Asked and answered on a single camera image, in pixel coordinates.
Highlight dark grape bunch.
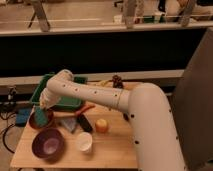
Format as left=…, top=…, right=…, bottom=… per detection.
left=112, top=75, right=124, bottom=89

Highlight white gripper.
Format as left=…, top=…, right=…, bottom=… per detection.
left=39, top=89, right=61, bottom=109

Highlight purple bowl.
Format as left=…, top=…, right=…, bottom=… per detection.
left=32, top=128, right=65, bottom=160

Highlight black rectangular remote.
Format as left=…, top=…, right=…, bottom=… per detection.
left=77, top=114, right=93, bottom=132

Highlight black cables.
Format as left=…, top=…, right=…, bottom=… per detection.
left=0, top=85, right=18, bottom=154

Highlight red bowl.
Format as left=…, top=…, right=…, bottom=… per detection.
left=29, top=110, right=54, bottom=130

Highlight blue box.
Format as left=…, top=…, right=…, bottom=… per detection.
left=15, top=108, right=31, bottom=127

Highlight white cup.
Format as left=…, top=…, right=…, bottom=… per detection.
left=75, top=132, right=93, bottom=154

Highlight banana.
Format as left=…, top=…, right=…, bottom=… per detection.
left=93, top=80, right=112, bottom=87

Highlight green sponge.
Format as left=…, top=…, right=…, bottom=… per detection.
left=34, top=107, right=48, bottom=127

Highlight orange fruit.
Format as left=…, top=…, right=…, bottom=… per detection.
left=95, top=119, right=109, bottom=133

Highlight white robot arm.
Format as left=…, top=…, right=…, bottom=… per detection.
left=39, top=69, right=186, bottom=171

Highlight spatula with orange handle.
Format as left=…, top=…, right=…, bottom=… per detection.
left=60, top=105, right=93, bottom=133

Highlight green tray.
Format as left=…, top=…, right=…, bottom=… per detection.
left=30, top=73, right=87, bottom=111

